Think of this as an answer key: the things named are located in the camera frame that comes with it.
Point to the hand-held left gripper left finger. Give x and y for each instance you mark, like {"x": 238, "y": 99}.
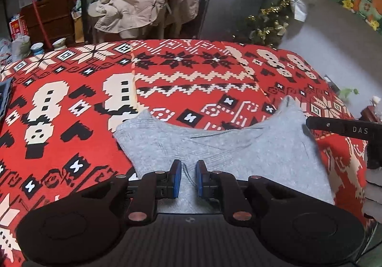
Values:
{"x": 176, "y": 179}

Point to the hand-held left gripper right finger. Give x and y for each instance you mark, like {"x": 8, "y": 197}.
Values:
{"x": 199, "y": 179}

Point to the grey knit shirt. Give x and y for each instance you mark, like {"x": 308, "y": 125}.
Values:
{"x": 253, "y": 153}

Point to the person's right hand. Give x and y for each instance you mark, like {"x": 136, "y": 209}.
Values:
{"x": 374, "y": 195}

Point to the green plant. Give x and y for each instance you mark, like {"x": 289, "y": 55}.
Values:
{"x": 346, "y": 92}

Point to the wooden side cabinet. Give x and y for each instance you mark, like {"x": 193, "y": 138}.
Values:
{"x": 370, "y": 113}

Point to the red patterned blanket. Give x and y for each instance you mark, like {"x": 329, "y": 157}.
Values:
{"x": 89, "y": 123}

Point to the small Christmas tree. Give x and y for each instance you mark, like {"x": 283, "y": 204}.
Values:
{"x": 268, "y": 25}

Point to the white hanging bag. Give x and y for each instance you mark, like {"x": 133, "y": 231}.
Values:
{"x": 298, "y": 9}

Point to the white ceramic bowl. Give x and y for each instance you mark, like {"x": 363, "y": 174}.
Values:
{"x": 59, "y": 44}

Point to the brown paper bag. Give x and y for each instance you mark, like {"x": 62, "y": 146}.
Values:
{"x": 78, "y": 28}

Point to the folded blue jeans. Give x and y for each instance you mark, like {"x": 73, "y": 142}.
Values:
{"x": 5, "y": 97}

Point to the blue ceramic bowl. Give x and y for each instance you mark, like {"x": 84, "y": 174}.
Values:
{"x": 37, "y": 48}

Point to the pale plastic bag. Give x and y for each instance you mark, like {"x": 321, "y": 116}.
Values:
{"x": 21, "y": 47}

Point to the printed plastic bag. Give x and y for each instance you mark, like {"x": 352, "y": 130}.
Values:
{"x": 5, "y": 52}

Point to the red cardboard box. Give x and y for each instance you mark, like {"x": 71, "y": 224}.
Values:
{"x": 18, "y": 28}

